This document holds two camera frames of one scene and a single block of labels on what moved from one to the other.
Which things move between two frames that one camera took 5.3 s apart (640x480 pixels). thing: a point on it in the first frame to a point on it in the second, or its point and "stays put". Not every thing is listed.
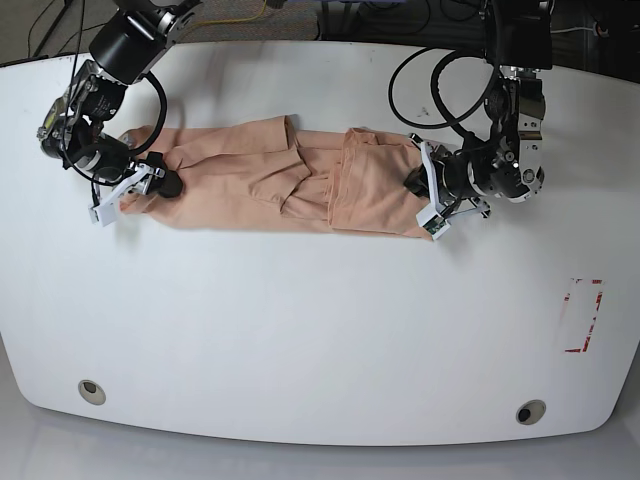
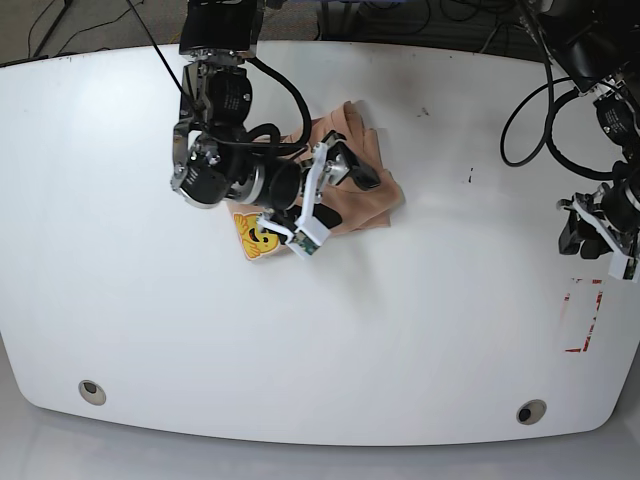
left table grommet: [92, 392] stays put
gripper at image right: [449, 180] to [615, 213]
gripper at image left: [148, 174] to [328, 164]
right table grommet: [530, 411] stays put
